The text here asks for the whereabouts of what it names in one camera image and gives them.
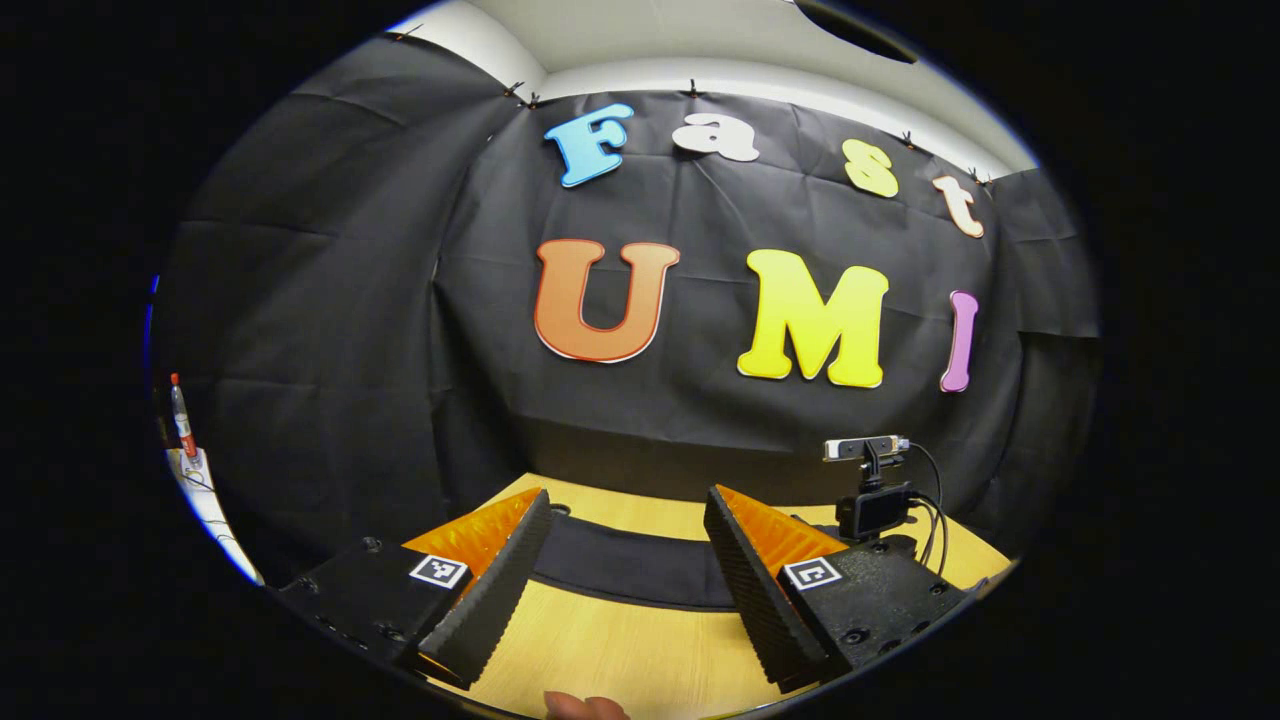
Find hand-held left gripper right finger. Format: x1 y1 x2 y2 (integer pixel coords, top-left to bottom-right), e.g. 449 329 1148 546
703 485 988 694

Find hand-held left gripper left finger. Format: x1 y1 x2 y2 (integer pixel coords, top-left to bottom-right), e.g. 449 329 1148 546
275 488 554 691

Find black jeans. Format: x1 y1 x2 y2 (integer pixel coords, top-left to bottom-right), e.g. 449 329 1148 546
528 510 743 613

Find webcam on black stand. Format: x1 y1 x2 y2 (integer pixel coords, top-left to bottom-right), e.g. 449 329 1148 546
824 435 916 544

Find white side table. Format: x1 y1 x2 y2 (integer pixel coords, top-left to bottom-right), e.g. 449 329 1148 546
165 448 264 587

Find black backdrop cloth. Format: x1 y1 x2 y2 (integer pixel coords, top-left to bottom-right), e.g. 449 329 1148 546
150 35 1101 591

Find red capped tube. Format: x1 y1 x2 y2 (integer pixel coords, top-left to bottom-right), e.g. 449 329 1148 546
168 373 199 460

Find black cable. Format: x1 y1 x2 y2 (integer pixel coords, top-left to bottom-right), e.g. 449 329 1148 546
900 440 949 578

